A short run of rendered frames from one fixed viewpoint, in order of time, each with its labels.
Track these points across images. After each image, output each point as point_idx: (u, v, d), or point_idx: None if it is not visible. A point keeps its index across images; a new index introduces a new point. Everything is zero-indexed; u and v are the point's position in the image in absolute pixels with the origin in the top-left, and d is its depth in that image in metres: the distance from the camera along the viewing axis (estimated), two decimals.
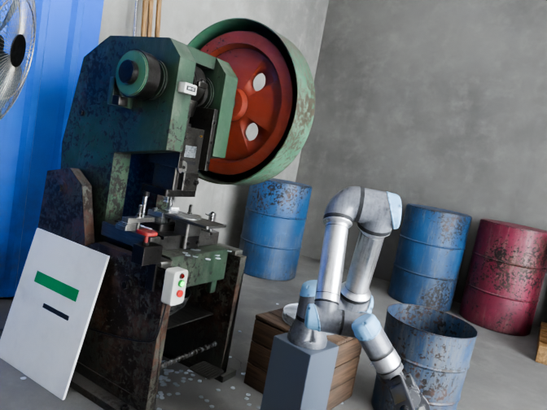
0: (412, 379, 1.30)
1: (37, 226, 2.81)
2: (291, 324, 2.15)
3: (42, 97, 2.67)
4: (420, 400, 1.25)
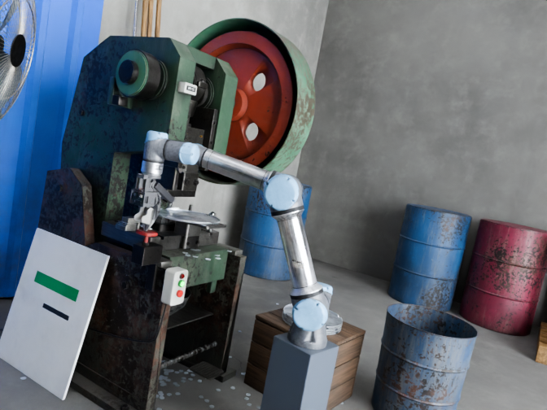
0: None
1: (37, 226, 2.81)
2: (291, 324, 2.15)
3: (42, 97, 2.67)
4: None
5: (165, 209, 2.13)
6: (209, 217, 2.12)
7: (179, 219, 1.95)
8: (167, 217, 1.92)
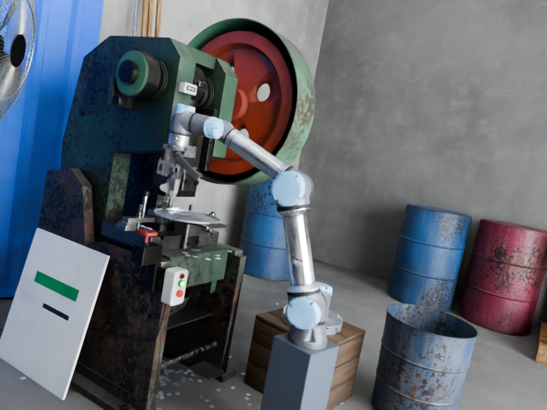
0: None
1: (37, 226, 2.81)
2: (291, 324, 2.15)
3: (42, 97, 2.67)
4: (182, 173, 1.78)
5: (211, 224, 1.97)
6: (164, 215, 1.98)
7: (194, 214, 2.15)
8: (205, 214, 2.18)
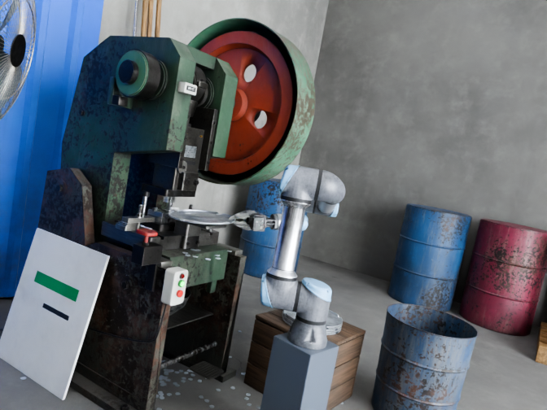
0: (262, 215, 2.05)
1: (37, 226, 2.81)
2: (291, 324, 2.15)
3: (42, 97, 2.67)
4: (251, 212, 2.09)
5: (221, 214, 2.15)
6: (218, 222, 1.95)
7: (178, 214, 2.03)
8: (173, 211, 2.07)
